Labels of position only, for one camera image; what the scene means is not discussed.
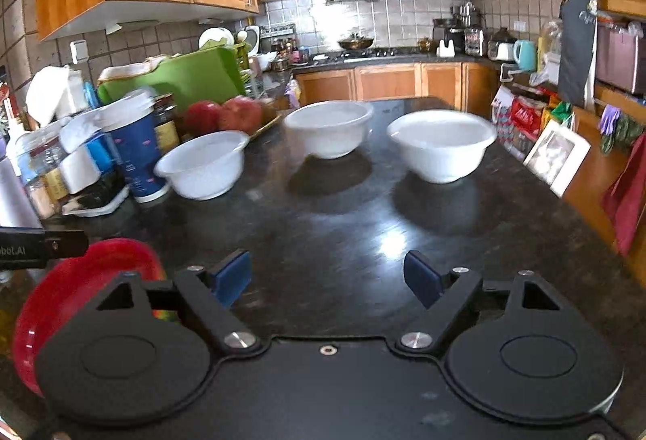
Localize red shopping bags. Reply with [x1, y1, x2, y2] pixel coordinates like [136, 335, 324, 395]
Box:
[491, 86, 549, 144]

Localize white tray with dark contents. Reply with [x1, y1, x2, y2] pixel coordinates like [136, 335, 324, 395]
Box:
[63, 182, 132, 218]

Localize teal electric kettle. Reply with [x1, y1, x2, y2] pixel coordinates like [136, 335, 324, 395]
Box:
[513, 39, 538, 72]

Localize blue cardboard box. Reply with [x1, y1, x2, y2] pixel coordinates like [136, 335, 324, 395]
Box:
[85, 134, 113, 174]

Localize red hanging cloth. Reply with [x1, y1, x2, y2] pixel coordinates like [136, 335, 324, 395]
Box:
[600, 132, 646, 260]

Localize purple rubber gloves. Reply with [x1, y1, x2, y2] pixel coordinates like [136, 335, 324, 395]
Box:
[599, 104, 623, 134]

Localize blue paper cup white lid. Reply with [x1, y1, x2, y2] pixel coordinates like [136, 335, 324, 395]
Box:
[98, 89, 173, 205]

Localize dark grey apron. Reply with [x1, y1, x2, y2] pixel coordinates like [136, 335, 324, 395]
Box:
[557, 0, 600, 111]

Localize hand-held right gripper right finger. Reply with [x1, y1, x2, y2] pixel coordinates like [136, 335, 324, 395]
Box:
[398, 249, 577, 353]

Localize mauve storage box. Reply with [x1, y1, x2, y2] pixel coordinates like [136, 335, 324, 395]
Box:
[595, 21, 646, 96]

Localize white plate in rack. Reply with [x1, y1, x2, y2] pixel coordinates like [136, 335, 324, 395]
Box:
[198, 27, 236, 50]

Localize white window gift box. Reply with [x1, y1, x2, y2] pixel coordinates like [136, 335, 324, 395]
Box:
[523, 119, 591, 198]

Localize steel pot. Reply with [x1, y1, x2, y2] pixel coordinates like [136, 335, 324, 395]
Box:
[451, 1, 480, 27]

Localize white cardboard box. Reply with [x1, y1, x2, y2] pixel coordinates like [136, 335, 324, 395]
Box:
[60, 147, 102, 195]

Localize beige fruit tray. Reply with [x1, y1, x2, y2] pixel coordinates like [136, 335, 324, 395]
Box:
[249, 114, 283, 138]

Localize red apple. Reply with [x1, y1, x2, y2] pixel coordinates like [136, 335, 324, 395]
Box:
[217, 96, 264, 134]
[184, 100, 223, 136]

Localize green dish rack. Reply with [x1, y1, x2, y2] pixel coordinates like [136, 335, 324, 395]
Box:
[233, 41, 264, 98]

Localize glass canister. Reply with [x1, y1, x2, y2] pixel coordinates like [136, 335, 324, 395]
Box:
[464, 27, 487, 58]

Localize green cutting board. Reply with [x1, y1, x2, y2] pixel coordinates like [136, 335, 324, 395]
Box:
[96, 45, 246, 106]

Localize dark glass jar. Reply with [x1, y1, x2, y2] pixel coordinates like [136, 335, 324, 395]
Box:
[152, 92, 180, 156]

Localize row of condiment bottles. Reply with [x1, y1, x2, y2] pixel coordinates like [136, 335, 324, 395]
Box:
[272, 33, 312, 68]

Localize wooden base cabinets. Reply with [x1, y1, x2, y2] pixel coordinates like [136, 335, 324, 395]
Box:
[295, 61, 499, 119]

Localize white upturned plastic container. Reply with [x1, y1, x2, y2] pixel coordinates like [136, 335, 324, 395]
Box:
[25, 65, 87, 127]

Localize clear plastic jug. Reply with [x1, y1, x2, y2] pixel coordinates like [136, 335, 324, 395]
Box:
[537, 18, 564, 86]

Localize white tissue pack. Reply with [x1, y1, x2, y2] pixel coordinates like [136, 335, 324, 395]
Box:
[60, 109, 110, 153]

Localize white ribbed plastic bowl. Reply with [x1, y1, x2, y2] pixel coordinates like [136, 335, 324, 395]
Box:
[153, 130, 251, 201]
[387, 109, 498, 185]
[283, 100, 375, 159]

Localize green cloth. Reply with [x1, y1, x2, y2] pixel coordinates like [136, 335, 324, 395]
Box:
[600, 111, 646, 156]

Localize magenta-red plastic plate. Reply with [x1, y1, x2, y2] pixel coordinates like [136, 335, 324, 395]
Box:
[12, 238, 168, 398]

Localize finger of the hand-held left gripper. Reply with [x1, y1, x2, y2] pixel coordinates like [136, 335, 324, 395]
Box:
[43, 230, 90, 265]

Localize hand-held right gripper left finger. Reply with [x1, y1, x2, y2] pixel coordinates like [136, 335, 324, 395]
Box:
[65, 249, 266, 354]

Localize gas stove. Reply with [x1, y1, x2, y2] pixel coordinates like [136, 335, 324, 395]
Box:
[322, 47, 420, 63]

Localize clear glass storage jar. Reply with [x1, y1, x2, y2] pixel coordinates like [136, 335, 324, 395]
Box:
[15, 116, 69, 220]

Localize beige canvas bag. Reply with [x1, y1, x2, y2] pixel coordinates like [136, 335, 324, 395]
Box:
[98, 53, 176, 84]

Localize black coffee machine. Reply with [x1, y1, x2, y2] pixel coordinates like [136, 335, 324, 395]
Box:
[432, 18, 466, 55]

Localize white thermos bottle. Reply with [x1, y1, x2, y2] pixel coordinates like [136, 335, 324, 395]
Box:
[0, 156, 44, 229]

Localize dark wok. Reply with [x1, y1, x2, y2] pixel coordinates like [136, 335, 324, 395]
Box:
[338, 33, 375, 52]

